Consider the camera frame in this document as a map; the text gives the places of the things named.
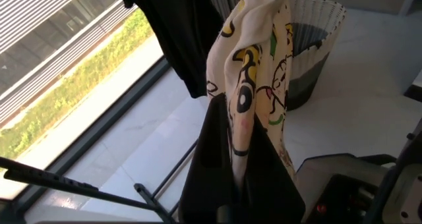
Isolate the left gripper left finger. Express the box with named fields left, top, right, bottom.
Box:
left=179, top=93, right=239, bottom=223

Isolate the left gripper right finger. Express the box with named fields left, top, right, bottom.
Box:
left=241, top=115, right=307, bottom=223

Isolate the cream printed garment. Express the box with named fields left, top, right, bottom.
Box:
left=206, top=0, right=297, bottom=194

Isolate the black garment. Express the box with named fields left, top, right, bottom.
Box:
left=115, top=0, right=225, bottom=99

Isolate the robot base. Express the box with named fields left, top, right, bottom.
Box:
left=295, top=118, right=422, bottom=224

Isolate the black clothes rack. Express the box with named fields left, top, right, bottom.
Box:
left=0, top=138, right=200, bottom=224

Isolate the white laundry basket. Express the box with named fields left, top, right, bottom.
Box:
left=285, top=0, right=347, bottom=112

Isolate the window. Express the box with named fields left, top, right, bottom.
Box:
left=0, top=0, right=172, bottom=215

